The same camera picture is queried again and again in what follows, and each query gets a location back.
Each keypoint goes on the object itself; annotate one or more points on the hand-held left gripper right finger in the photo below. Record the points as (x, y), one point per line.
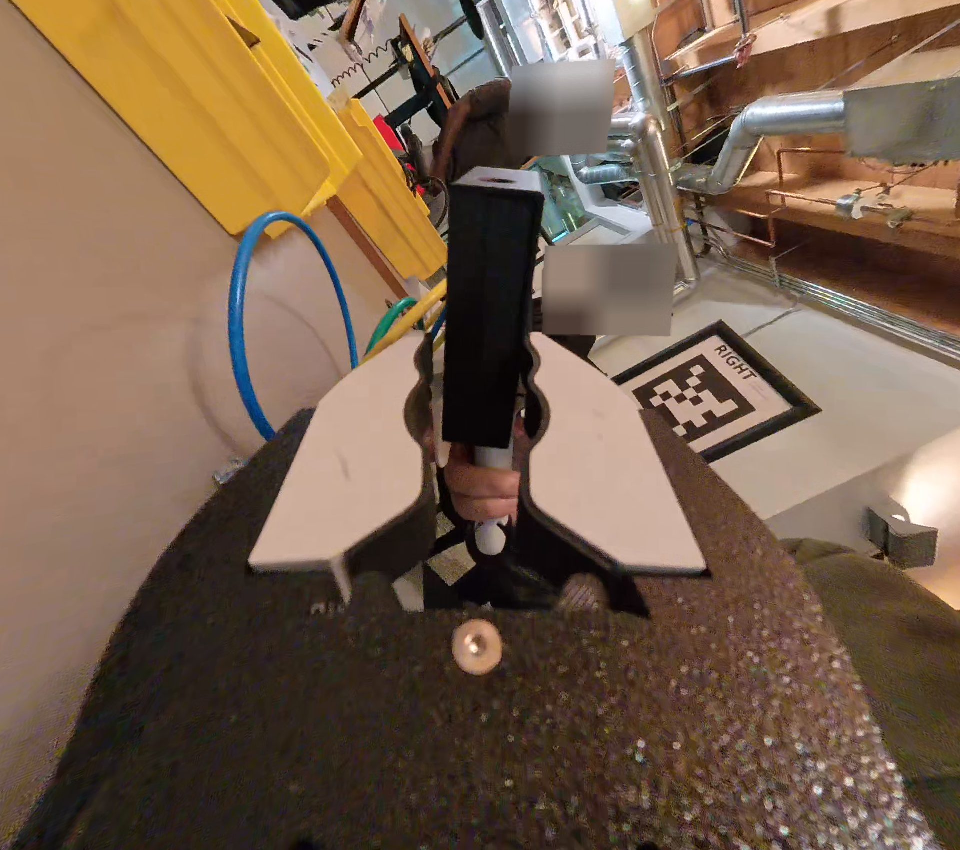
(607, 475)

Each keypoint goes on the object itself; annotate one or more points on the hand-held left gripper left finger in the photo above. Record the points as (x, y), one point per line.
(352, 468)

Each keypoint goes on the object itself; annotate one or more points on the black network switch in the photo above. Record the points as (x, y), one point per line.
(487, 310)

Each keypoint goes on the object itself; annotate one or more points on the yellow plastic bin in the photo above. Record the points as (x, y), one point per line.
(390, 205)
(150, 40)

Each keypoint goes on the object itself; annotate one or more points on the person's left hand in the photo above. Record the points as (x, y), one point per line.
(484, 494)

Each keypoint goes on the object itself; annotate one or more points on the framed marker tag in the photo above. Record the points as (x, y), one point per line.
(705, 400)

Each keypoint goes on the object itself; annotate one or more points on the metal pipe valve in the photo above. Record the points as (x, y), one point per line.
(847, 205)

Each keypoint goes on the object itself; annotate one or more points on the black-legged wooden desk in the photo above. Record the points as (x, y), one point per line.
(420, 63)

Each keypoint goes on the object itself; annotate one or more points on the black round disc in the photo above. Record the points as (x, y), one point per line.
(471, 10)

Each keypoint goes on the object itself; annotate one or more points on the upright round metal duct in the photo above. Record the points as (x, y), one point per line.
(660, 190)

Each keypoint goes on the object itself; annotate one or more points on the grey metal bracket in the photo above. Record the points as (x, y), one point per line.
(904, 535)

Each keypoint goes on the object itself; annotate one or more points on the metal wall conduits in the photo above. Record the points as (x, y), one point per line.
(862, 312)

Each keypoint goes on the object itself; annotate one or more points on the metal elbow duct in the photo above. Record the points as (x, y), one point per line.
(787, 115)

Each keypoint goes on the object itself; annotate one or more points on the rectangular metal duct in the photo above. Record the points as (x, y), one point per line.
(900, 115)

